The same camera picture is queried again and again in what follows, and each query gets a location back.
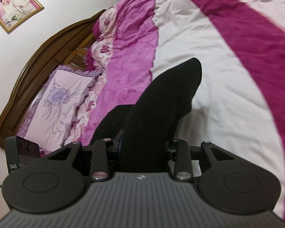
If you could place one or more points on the gold framed wall photo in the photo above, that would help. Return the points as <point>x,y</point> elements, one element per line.
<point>14,6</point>

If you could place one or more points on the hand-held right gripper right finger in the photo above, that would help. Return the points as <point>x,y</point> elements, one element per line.
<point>182,158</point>

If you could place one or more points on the purple white floral quilt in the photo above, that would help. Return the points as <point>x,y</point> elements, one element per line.
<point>228,64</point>

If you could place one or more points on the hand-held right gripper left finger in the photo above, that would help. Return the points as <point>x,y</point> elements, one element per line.
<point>101,156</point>

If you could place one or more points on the lilac floral pillow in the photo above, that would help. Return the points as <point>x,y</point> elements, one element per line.
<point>59,104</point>

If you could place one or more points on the black garment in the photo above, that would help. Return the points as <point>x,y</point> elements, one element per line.
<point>161,109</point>

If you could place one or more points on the brown wooden headboard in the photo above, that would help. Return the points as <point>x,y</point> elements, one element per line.
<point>49,49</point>

